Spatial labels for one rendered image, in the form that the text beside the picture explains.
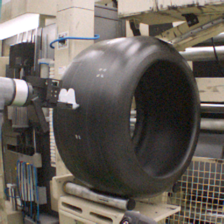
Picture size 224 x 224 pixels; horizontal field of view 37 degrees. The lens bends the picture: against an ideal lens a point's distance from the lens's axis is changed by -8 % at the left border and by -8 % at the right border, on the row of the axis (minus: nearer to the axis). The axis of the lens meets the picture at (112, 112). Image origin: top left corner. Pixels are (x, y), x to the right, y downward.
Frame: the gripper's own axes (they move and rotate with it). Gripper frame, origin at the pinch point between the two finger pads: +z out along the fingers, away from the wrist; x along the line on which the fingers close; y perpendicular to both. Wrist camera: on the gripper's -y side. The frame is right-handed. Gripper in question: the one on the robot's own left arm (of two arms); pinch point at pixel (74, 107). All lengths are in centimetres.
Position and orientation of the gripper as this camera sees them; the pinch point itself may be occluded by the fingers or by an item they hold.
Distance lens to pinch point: 108.8
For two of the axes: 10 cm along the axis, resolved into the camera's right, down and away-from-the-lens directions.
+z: 6.8, 0.8, 7.3
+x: -7.3, -0.4, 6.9
